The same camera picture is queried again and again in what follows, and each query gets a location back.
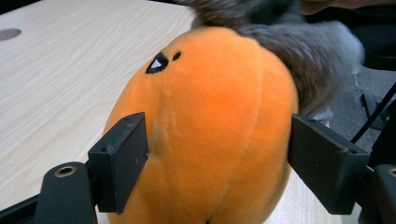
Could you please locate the grey fluffy towel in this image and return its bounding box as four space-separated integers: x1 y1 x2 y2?
173 0 366 119

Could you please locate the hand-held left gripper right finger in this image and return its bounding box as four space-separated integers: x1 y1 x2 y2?
286 113 372 216

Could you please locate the round table cable hole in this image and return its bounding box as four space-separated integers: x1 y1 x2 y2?
0 27 22 42

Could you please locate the orange plush pumpkin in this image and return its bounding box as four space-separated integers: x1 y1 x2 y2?
103 25 301 224

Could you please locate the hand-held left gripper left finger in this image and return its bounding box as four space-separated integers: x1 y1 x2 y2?
87 112 150 216

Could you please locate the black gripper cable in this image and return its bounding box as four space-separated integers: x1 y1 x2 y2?
350 80 396 145

